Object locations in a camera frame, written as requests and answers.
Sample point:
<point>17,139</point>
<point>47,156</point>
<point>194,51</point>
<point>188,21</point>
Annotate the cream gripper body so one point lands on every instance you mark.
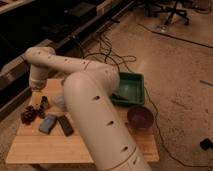
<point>36,98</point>

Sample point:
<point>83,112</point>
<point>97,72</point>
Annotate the light blue cloth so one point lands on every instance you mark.
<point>59,101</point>

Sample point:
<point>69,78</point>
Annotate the green plastic tray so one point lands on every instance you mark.
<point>130,91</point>

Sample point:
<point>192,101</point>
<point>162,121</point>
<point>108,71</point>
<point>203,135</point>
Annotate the purple bowl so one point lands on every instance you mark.
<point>140,117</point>

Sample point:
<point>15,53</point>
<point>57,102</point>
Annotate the black rectangular block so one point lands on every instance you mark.
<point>65,125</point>

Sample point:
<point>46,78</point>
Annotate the black device on floor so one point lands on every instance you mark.
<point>206,144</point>

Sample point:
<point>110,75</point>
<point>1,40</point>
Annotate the small metal can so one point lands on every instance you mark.
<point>44,103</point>

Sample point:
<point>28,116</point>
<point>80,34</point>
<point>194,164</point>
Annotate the blue sponge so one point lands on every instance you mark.
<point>47,124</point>

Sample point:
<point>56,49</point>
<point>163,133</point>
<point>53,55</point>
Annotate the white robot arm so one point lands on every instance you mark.
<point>86,93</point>

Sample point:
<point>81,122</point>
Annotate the dark red grape bunch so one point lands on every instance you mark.
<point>30,114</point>

